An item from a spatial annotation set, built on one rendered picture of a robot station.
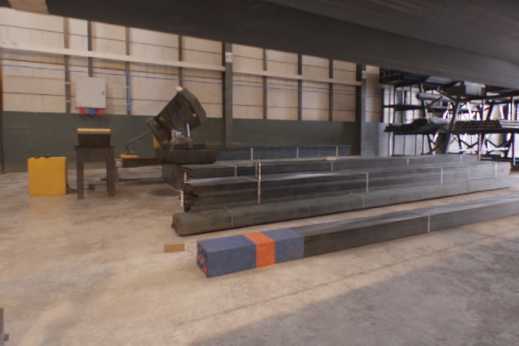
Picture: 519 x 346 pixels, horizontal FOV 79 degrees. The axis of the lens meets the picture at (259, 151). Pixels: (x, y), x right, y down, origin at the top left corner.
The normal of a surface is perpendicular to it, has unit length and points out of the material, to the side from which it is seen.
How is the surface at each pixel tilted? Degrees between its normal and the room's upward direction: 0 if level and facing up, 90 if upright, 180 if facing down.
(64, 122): 90
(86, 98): 90
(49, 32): 90
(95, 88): 90
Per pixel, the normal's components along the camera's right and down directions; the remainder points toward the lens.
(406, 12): 0.16, 0.96
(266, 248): 0.44, 0.04
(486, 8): 0.32, 0.78
